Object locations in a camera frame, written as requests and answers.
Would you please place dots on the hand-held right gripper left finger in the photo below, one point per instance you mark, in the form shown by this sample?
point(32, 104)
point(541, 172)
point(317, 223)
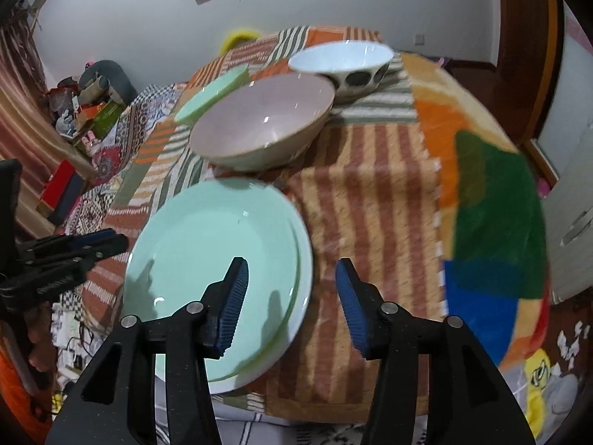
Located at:
point(229, 306)

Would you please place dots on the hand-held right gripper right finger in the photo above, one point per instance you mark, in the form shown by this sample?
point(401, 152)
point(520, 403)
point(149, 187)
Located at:
point(352, 306)

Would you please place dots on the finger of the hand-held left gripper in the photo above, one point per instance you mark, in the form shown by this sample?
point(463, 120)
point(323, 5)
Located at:
point(106, 248)
point(92, 237)

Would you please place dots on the white plate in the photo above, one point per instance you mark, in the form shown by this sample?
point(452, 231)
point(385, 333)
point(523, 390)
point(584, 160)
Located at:
point(306, 269)

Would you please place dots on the green plate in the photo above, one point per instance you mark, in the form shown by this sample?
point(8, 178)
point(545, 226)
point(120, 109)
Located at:
point(204, 250)

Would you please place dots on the green bowl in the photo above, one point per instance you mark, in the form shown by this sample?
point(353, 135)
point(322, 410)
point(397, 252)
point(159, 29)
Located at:
point(208, 95)

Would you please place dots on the pink bowl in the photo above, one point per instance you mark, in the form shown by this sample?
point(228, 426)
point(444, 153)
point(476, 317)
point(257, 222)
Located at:
point(259, 111)

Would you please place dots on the white bowl with dark spots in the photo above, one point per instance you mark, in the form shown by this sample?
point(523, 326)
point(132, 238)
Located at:
point(343, 55)

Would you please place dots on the person's left hand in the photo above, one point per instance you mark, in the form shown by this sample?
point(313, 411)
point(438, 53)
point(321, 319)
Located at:
point(39, 338)

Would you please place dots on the dark blue box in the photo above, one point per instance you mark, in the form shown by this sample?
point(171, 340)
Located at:
point(72, 199)

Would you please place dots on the red box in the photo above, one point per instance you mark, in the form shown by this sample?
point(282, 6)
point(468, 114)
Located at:
point(58, 185)

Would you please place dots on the striped brown curtain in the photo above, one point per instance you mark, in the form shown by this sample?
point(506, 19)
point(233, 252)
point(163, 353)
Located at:
point(18, 116)

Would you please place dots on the orange striped patchwork blanket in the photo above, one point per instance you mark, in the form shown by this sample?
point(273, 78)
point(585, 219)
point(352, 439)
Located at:
point(370, 194)

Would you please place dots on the pile of small toys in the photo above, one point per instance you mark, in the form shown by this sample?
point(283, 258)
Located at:
point(69, 106)

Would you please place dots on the patterned quilt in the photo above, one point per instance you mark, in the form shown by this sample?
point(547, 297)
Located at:
point(134, 116)

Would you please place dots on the yellow cartoon bedsheet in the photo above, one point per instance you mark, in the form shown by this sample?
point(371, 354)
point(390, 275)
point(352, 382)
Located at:
point(537, 375)

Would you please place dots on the white cabinet with stickers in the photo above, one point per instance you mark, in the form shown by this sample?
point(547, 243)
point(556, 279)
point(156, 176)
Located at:
point(570, 241)

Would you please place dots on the wooden door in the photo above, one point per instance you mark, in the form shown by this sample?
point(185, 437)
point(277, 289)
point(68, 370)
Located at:
point(519, 18)

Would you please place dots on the white wall socket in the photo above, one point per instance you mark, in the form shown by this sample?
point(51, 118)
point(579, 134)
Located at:
point(419, 39)

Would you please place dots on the wooden door frame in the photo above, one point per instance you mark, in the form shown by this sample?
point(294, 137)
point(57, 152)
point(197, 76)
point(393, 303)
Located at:
point(553, 79)

